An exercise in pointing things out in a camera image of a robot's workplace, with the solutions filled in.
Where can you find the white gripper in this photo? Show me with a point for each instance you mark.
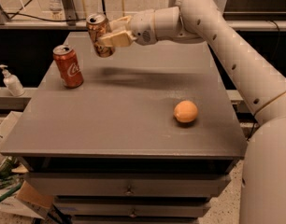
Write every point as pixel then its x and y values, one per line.
pixel 142 26

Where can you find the orange patterned soda can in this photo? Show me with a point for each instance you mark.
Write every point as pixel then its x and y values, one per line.
pixel 97 25

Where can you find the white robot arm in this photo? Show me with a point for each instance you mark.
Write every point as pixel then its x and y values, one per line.
pixel 263 88

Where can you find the red coke can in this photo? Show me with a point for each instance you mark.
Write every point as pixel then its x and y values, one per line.
pixel 67 62

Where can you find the orange fruit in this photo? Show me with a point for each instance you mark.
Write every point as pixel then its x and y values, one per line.
pixel 185 111

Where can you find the grey drawer cabinet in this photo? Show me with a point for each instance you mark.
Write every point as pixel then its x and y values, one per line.
pixel 86 146

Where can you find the white pump bottle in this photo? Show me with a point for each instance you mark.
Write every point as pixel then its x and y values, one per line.
pixel 12 83

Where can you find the green bottle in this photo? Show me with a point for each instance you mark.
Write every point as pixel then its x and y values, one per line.
pixel 7 177

